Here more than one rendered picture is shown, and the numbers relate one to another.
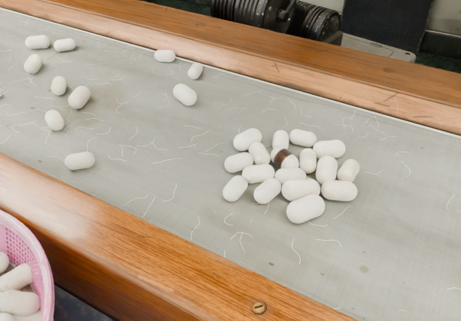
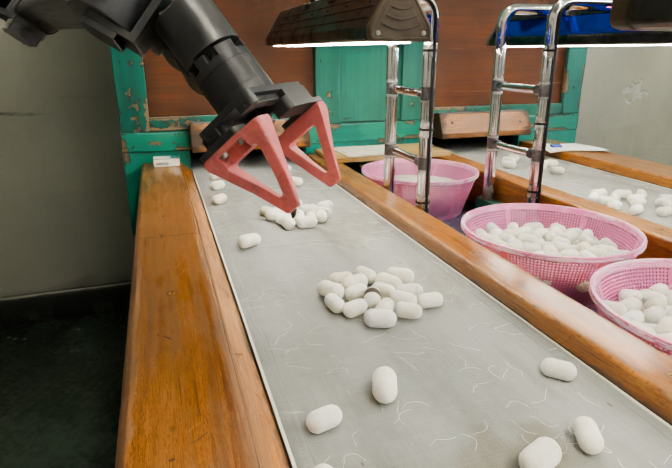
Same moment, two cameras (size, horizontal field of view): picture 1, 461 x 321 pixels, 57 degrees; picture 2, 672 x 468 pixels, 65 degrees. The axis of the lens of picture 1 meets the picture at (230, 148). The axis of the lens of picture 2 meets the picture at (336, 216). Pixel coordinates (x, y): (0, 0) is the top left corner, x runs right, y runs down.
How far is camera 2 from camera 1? 0.85 m
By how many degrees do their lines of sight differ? 111
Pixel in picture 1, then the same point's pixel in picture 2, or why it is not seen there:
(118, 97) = (471, 452)
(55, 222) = (587, 313)
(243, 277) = (474, 260)
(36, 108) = not seen: outside the picture
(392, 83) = (199, 284)
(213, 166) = (426, 326)
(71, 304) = not seen: hidden behind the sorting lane
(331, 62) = (189, 321)
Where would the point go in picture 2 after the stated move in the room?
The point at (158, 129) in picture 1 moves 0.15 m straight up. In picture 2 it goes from (447, 377) to (459, 224)
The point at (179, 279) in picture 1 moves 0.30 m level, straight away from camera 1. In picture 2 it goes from (510, 269) to (415, 394)
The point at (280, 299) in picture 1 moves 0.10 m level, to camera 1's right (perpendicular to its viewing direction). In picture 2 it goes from (463, 251) to (404, 235)
